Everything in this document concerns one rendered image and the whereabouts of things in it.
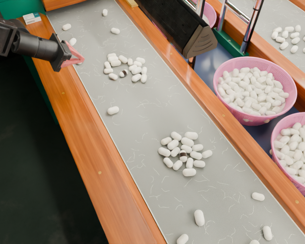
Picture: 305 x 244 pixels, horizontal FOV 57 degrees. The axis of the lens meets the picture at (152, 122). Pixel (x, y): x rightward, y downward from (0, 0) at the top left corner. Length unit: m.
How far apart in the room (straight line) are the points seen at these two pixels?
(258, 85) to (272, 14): 0.44
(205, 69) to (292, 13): 0.48
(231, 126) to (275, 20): 0.62
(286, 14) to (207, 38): 0.82
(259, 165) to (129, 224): 0.37
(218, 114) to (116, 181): 0.36
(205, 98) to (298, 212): 0.41
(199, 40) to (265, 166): 0.40
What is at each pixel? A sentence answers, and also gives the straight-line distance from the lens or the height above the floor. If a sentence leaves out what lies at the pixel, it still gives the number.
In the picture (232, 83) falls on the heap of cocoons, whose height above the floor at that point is 0.74.
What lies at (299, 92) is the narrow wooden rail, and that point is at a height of 0.74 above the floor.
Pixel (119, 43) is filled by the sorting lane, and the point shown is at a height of 0.74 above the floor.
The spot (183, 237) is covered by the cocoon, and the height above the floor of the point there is 0.76.
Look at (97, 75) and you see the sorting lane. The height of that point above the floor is 0.74.
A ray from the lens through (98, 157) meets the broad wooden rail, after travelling 0.79.
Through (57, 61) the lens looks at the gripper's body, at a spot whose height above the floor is 0.92.
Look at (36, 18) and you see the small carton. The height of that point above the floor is 0.78.
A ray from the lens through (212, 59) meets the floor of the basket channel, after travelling 1.18.
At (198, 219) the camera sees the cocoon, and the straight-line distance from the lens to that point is 0.72.
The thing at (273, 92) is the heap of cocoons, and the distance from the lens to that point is 1.03.
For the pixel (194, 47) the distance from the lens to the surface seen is 0.60.
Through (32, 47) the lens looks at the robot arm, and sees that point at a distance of 0.80.
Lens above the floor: 1.45
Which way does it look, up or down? 54 degrees down
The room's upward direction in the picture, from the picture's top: straight up
